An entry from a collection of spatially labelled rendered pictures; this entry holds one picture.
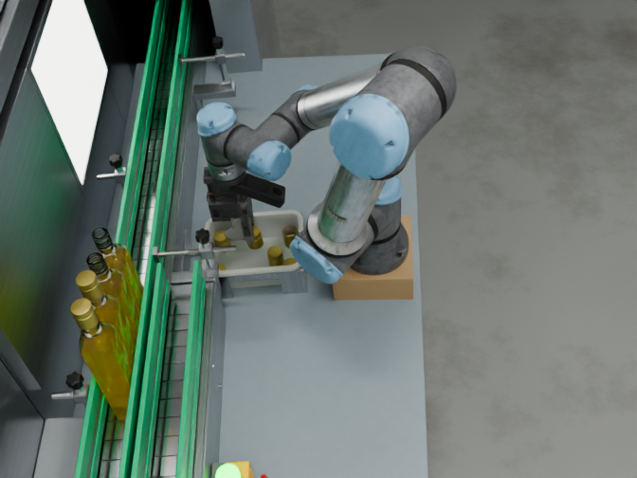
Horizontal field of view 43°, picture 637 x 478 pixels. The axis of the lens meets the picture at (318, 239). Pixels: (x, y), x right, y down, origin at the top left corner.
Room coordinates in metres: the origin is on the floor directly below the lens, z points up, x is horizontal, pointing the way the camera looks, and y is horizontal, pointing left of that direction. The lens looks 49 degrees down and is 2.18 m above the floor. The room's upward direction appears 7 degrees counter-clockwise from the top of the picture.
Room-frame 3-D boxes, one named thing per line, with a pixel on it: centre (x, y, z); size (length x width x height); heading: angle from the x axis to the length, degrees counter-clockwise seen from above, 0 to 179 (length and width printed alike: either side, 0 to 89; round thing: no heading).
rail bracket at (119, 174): (1.32, 0.44, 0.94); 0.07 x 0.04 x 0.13; 86
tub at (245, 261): (1.17, 0.14, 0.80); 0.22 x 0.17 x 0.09; 86
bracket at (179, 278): (1.06, 0.27, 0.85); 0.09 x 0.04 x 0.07; 86
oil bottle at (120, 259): (0.97, 0.38, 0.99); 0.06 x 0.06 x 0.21; 86
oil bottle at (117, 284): (0.92, 0.39, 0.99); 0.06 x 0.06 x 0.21; 86
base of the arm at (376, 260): (1.12, -0.12, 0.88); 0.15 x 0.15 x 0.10
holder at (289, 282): (1.17, 0.17, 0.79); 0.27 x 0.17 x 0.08; 86
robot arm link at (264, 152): (1.13, 0.08, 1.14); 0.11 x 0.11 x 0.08; 46
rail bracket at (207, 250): (1.06, 0.25, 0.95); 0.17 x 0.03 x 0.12; 86
